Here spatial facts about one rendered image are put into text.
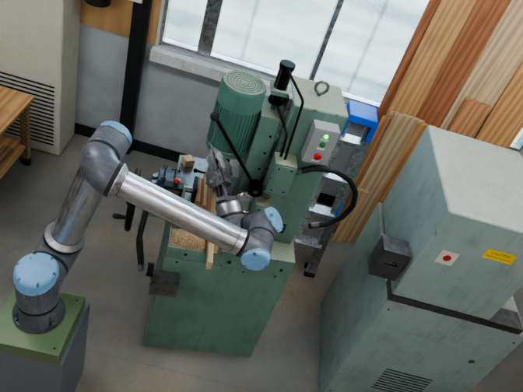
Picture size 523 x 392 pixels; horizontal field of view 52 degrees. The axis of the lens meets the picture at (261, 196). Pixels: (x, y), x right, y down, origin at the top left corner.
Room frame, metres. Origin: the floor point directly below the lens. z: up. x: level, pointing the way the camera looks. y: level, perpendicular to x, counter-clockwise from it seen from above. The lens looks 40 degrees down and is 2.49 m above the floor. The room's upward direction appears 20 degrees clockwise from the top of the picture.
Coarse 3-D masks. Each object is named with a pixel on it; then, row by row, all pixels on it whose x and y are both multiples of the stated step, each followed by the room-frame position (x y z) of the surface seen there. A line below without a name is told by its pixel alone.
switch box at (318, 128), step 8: (312, 128) 1.71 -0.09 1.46; (320, 128) 1.69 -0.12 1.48; (328, 128) 1.71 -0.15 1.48; (336, 128) 1.73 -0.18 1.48; (312, 136) 1.68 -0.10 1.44; (320, 136) 1.69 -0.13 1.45; (328, 136) 1.70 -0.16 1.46; (336, 136) 1.70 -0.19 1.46; (304, 144) 1.73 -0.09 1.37; (312, 144) 1.68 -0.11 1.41; (328, 144) 1.70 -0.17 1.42; (304, 152) 1.69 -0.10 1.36; (312, 152) 1.69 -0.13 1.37; (320, 152) 1.70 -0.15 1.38; (328, 152) 1.70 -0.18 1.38; (304, 160) 1.68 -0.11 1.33; (320, 160) 1.70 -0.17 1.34
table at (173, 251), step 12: (180, 156) 1.97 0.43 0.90; (180, 168) 1.89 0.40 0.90; (192, 168) 1.92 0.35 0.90; (204, 168) 1.95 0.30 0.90; (192, 180) 1.84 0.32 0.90; (156, 216) 1.60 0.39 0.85; (180, 228) 1.53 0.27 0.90; (168, 240) 1.47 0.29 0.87; (168, 252) 1.42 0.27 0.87; (180, 252) 1.43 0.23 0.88; (192, 252) 1.44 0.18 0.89; (204, 252) 1.45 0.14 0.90
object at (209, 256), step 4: (212, 192) 1.80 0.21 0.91; (212, 204) 1.69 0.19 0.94; (212, 208) 1.67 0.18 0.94; (212, 212) 1.64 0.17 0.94; (208, 244) 1.47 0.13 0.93; (212, 244) 1.47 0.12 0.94; (208, 248) 1.45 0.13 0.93; (212, 248) 1.45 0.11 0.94; (208, 252) 1.43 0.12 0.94; (212, 252) 1.43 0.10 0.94; (208, 256) 1.40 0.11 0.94; (212, 256) 1.41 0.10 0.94; (208, 260) 1.38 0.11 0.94; (212, 260) 1.39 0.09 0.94; (208, 264) 1.37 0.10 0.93; (208, 268) 1.37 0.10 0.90
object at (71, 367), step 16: (80, 320) 1.19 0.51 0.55; (80, 336) 1.19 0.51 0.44; (0, 352) 0.96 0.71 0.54; (80, 352) 1.21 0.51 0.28; (0, 368) 0.96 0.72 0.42; (16, 368) 0.96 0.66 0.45; (32, 368) 0.97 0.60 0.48; (48, 368) 0.98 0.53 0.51; (64, 368) 1.01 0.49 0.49; (80, 368) 1.23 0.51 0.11; (0, 384) 0.96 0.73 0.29; (16, 384) 0.96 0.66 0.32; (32, 384) 0.97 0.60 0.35; (48, 384) 0.98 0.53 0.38; (64, 384) 1.02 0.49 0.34
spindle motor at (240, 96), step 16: (224, 80) 1.73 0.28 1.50; (240, 80) 1.78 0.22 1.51; (256, 80) 1.82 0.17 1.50; (224, 96) 1.70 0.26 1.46; (240, 96) 1.69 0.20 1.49; (256, 96) 1.72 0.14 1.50; (224, 112) 1.70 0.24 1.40; (240, 112) 1.69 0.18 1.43; (256, 112) 1.74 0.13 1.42; (224, 128) 1.69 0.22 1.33; (240, 128) 1.70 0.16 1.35; (208, 144) 1.72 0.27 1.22; (224, 144) 1.69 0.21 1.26; (240, 144) 1.72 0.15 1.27
